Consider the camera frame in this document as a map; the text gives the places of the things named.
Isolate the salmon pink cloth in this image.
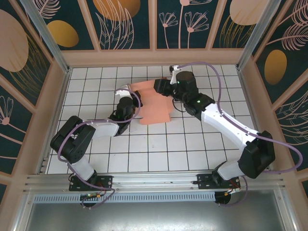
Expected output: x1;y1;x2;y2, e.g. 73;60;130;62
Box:
129;77;174;126

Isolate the grey metal sheet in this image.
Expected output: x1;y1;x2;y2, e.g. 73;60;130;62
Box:
14;190;298;231

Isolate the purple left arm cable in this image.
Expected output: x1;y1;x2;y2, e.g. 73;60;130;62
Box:
58;88;142;210

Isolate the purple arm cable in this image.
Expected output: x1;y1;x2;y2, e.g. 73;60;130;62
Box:
177;62;303;207
58;88;142;210

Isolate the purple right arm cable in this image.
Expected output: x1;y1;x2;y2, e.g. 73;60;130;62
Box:
177;62;303;207

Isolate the dark floral wall panel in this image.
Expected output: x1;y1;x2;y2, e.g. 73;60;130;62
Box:
86;0;154;51
254;0;308;104
0;0;53;108
156;0;224;50
274;88;308;172
0;80;34;174
39;0;101;51
211;0;275;49

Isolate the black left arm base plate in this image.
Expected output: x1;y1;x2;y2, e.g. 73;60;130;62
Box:
69;175;114;192

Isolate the long aluminium frame rail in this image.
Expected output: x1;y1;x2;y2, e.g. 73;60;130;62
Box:
23;170;286;193

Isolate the grey slotted cable duct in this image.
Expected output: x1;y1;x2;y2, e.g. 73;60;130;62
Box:
33;192;217;203

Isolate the aluminium corner post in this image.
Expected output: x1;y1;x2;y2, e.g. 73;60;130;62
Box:
236;0;289;71
20;0;72;74

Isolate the aluminium side rail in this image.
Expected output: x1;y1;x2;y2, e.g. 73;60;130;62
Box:
237;66;274;170
36;68;73;174

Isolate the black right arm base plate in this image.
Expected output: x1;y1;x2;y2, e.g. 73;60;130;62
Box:
196;173;241;191

